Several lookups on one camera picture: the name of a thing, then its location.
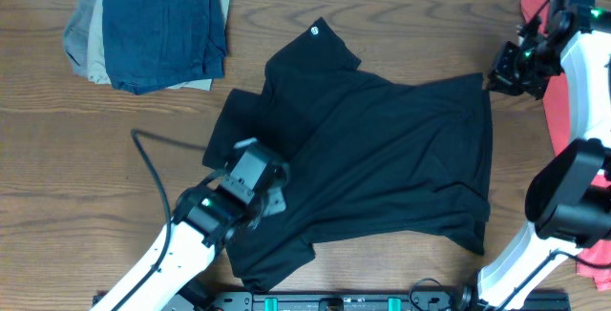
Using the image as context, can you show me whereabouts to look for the black t-shirt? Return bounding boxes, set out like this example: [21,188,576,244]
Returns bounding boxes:
[202,19,493,293]

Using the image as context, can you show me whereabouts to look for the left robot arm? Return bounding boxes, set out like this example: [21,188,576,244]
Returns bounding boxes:
[92,160,289,311]

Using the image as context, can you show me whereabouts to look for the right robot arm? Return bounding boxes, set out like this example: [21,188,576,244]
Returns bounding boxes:
[457,1,610,310]

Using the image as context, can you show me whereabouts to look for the navy folded trousers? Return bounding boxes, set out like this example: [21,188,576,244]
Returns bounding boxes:
[101,0,227,94]

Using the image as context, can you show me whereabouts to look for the red t-shirt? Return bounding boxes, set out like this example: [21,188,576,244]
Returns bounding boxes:
[520,0,610,291]

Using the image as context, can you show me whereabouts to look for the grey folded trousers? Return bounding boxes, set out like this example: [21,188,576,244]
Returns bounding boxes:
[62,0,95,77]

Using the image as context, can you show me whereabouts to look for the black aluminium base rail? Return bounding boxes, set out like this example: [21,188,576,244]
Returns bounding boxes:
[92,289,572,311]

